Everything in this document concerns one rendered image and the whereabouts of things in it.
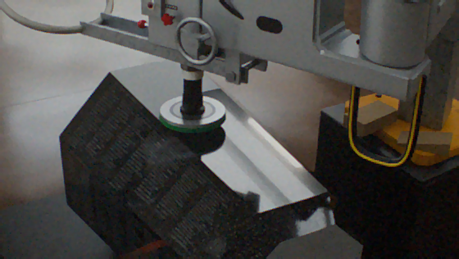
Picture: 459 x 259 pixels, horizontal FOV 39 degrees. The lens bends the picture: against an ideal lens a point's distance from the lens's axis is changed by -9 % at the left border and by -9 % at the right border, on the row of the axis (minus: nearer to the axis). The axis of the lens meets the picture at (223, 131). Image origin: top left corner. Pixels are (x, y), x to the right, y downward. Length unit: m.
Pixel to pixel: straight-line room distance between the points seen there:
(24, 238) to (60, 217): 0.24
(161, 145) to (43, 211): 1.22
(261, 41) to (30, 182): 1.99
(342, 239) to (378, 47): 0.60
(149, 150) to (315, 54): 0.73
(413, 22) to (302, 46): 0.33
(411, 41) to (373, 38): 0.11
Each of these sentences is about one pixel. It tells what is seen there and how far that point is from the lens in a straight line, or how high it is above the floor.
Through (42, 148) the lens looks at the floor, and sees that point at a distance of 3.97.
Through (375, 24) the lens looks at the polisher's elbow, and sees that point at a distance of 1.81.
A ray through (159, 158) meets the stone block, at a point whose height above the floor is 0.76.
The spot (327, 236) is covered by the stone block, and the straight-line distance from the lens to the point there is 2.03.
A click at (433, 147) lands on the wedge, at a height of 0.81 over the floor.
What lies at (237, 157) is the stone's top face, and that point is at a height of 0.82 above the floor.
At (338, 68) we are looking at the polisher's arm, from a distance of 1.88.
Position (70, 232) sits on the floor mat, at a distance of 3.24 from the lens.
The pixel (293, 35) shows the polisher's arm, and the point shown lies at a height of 1.26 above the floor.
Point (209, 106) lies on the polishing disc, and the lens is 2.36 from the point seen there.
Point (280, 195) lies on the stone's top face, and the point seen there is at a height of 0.82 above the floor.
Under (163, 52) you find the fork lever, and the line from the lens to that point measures 2.25.
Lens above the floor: 1.93
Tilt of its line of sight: 28 degrees down
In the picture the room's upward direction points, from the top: 1 degrees clockwise
